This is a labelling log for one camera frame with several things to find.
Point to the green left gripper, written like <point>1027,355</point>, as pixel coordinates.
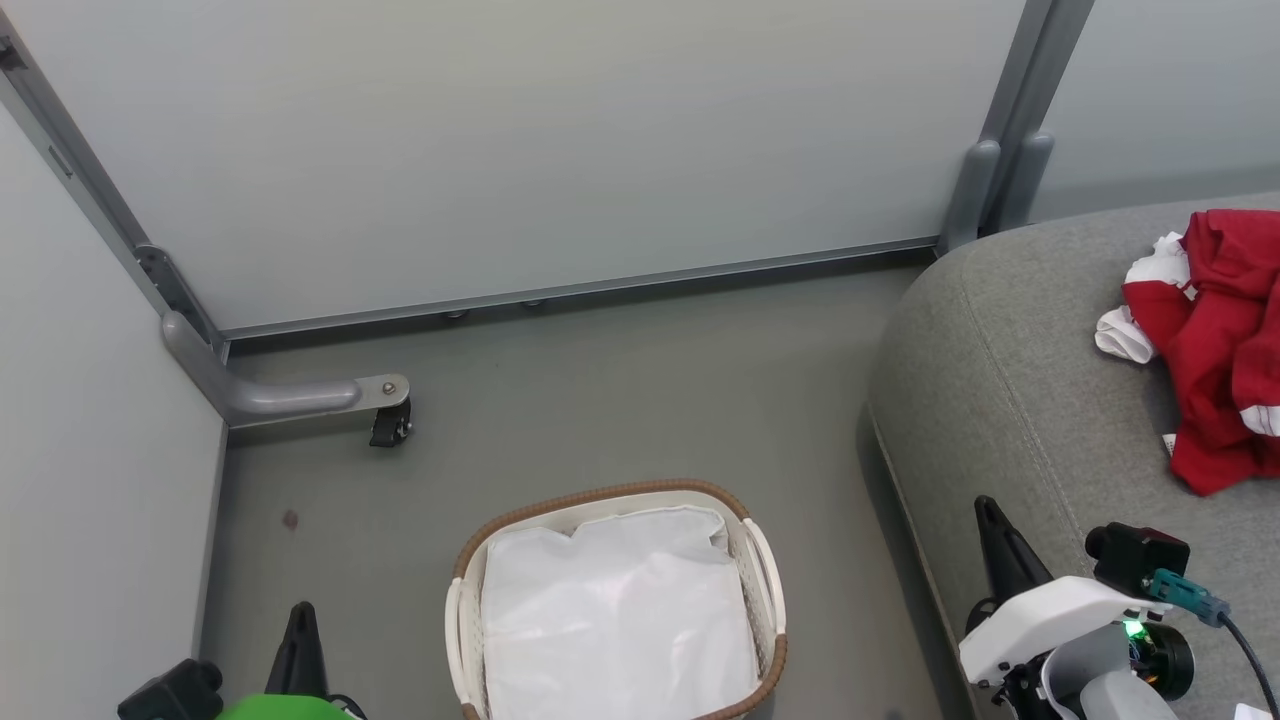
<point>285,710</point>

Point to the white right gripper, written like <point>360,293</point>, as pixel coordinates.
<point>1040,620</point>

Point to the red and white garment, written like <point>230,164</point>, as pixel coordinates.
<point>1220,330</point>

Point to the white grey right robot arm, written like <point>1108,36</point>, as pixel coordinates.
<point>1110,690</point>

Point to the grey fabric sofa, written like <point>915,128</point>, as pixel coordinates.
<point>1020,380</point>

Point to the white wicker-rim laundry basket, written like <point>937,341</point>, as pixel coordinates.
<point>465,620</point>

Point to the black caster wheel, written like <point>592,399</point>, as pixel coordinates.
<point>390,425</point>

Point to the grey curved partition foot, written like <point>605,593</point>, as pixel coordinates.
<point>280,398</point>

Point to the white basket liner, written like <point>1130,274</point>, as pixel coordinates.
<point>620,620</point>

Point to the grey upright partition foot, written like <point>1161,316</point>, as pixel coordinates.
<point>972,195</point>
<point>1030,175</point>

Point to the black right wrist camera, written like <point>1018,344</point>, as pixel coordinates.
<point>1140,555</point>

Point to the grey partition bottom rail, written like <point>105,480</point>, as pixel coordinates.
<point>600,285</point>

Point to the grey corner partition post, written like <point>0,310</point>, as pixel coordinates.
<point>90,190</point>

